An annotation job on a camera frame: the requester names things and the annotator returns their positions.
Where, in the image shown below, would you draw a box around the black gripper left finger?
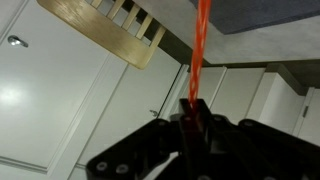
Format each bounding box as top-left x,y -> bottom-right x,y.
86,119 -> 180,180

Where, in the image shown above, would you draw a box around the white door with handle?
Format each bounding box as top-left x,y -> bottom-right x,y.
0,0 -> 126,180

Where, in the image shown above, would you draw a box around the right wooden chair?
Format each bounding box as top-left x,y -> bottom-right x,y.
36,0 -> 166,69

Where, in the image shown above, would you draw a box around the orange plastic straw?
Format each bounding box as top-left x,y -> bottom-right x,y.
188,0 -> 211,108

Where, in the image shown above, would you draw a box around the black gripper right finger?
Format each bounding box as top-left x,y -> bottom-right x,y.
179,99 -> 320,180

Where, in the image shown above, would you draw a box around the dark blue left cloth mat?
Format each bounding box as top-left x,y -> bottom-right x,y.
209,0 -> 320,35

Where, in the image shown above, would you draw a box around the white closet doors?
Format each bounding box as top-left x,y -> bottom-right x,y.
78,46 -> 320,168

